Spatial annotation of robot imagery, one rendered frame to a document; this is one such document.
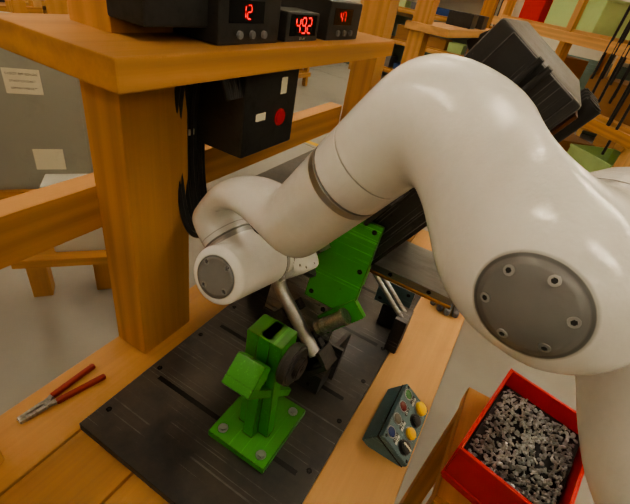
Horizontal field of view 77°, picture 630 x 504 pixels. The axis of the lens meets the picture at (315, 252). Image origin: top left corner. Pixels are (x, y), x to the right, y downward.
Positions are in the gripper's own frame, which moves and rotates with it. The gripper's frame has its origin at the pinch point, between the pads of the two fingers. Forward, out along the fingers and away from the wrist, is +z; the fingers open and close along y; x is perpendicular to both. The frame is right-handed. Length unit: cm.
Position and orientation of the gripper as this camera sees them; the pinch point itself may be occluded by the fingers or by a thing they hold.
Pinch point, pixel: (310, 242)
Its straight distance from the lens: 82.5
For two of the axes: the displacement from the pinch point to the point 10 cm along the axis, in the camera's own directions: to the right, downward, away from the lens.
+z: 4.0, -1.7, 9.0
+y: -3.9, -9.2, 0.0
